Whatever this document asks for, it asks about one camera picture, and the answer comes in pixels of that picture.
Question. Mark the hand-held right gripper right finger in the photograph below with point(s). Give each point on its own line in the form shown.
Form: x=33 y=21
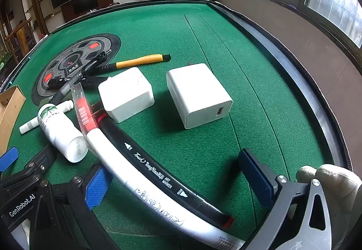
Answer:
x=254 y=179

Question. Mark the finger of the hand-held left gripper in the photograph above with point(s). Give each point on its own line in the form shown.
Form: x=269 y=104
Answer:
x=8 y=158
x=42 y=158

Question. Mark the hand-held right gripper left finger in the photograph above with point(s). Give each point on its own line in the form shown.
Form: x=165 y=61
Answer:
x=96 y=187

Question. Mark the white bottle green leaf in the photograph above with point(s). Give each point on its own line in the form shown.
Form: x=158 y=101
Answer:
x=59 y=131

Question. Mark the long white pen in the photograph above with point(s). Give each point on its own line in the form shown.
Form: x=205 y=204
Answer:
x=118 y=165

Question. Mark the cardboard box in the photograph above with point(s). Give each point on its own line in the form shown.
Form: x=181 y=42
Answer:
x=11 y=114

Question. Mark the small white tube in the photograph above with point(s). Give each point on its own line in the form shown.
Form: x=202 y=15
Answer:
x=66 y=105

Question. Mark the red tape roll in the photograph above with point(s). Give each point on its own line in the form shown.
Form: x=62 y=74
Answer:
x=83 y=114

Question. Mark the black art marker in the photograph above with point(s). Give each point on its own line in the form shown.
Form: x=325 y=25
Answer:
x=158 y=165

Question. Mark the thick black marker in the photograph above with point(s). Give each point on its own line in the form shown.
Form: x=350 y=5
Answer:
x=94 y=82

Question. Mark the small white wall charger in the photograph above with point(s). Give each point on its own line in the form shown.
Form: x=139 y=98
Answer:
x=125 y=94

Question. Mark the large white wall charger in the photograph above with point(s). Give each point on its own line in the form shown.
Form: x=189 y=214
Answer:
x=195 y=91

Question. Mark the black clip pen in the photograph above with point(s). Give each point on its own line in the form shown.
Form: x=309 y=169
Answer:
x=93 y=64

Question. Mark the orange pen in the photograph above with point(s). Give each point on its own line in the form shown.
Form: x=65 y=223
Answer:
x=141 y=61

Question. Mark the person's right hand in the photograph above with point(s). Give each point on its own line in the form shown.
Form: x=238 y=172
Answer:
x=333 y=179

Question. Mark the round table control dial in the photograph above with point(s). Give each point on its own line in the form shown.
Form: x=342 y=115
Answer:
x=73 y=55

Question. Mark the wooden high-back chair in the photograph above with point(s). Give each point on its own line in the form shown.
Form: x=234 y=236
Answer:
x=17 y=38

